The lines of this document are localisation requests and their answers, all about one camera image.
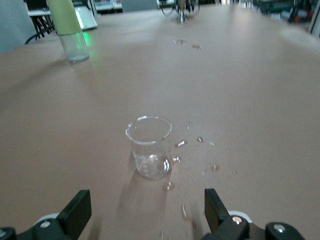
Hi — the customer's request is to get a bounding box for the shiny steel jigger cup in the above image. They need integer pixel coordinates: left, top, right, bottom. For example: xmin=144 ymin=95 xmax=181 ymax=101
xmin=161 ymin=0 xmax=201 ymax=25

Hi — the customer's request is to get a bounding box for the clear glass measuring beaker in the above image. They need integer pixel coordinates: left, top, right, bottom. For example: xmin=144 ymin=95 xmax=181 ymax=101
xmin=124 ymin=115 xmax=173 ymax=181

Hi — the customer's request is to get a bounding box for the yellow-green capped bottle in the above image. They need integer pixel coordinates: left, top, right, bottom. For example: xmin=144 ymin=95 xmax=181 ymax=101
xmin=46 ymin=0 xmax=90 ymax=63

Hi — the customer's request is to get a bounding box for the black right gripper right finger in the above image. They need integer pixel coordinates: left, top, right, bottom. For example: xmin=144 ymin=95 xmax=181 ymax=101
xmin=202 ymin=187 xmax=306 ymax=240

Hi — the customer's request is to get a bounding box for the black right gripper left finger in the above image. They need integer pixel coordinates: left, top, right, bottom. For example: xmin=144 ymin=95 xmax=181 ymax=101
xmin=0 ymin=189 xmax=92 ymax=240

